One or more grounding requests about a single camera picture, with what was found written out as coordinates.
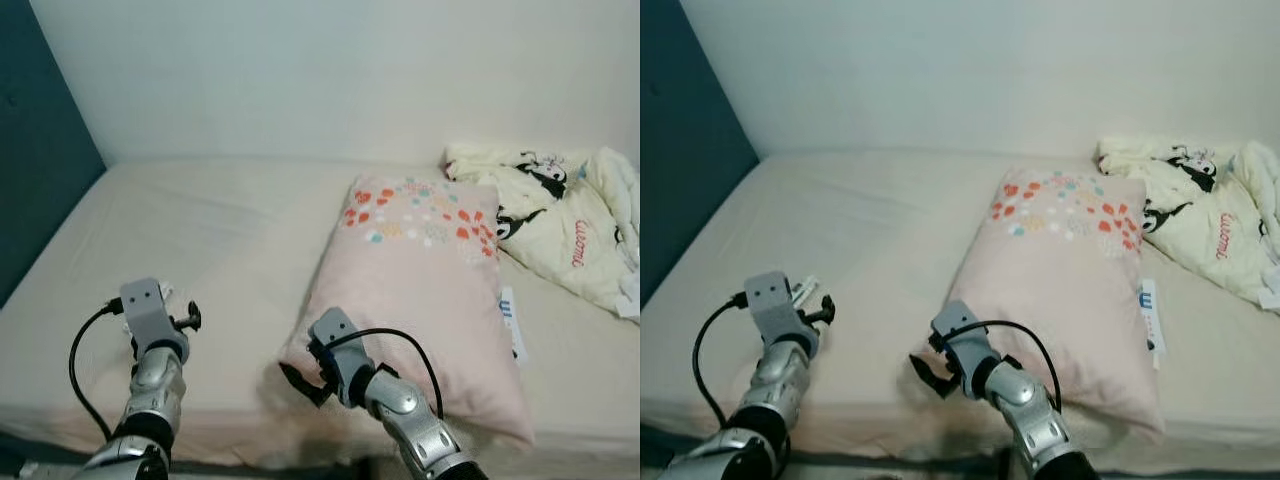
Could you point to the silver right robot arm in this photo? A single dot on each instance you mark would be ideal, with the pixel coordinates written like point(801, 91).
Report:
point(1035, 415)
point(415, 425)

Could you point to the blue upholstered headboard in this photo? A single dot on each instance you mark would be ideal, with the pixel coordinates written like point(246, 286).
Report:
point(40, 150)
point(690, 150)

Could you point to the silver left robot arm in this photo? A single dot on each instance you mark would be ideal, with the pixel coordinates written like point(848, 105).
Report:
point(155, 390)
point(780, 390)

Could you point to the cream cartoon print quilt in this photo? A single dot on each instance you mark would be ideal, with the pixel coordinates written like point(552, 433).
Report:
point(570, 230)
point(1200, 220)

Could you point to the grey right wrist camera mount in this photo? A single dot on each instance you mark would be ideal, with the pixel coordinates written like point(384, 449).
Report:
point(960, 320)
point(335, 325)

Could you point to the pink floral pillow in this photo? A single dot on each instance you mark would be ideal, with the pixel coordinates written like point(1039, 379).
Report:
point(1060, 290)
point(410, 290)

